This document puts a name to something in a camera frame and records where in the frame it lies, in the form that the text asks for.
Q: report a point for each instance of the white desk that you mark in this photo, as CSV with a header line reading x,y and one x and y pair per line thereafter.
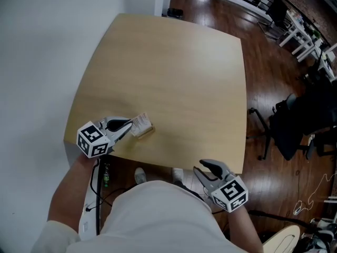
x,y
302,39

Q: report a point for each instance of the black office chair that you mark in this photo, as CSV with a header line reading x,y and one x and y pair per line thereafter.
x,y
287,133

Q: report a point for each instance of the person's left white shoe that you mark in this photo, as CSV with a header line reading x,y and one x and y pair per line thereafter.
x,y
140,175

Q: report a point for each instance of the person's white shirt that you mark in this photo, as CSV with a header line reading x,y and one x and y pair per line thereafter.
x,y
158,217

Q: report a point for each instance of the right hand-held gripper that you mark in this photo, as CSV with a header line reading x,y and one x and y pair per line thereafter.
x,y
230,192

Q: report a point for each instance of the person's right forearm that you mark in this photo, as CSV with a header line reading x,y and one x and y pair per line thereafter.
x,y
246,228

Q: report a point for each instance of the black table leg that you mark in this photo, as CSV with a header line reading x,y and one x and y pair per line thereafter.
x,y
98,209

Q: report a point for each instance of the black visitor chair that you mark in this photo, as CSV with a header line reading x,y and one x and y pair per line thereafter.
x,y
277,14

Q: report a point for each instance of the person's right white shoe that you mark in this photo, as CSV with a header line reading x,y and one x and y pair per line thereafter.
x,y
177,174

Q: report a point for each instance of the black waste bin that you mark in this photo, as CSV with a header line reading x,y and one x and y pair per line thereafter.
x,y
176,12

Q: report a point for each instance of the person's white shoe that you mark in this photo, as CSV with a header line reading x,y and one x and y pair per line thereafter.
x,y
177,174
140,175

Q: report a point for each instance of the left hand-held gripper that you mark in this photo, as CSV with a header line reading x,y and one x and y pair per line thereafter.
x,y
93,141

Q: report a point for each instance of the white printed paper label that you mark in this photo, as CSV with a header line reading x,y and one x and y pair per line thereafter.
x,y
140,124

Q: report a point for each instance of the green label plastic bottle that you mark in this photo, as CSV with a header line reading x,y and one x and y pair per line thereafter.
x,y
106,175

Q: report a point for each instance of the light wooden stool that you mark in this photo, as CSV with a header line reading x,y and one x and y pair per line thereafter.
x,y
283,238

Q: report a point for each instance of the person's left forearm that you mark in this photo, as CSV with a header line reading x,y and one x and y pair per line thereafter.
x,y
71,188

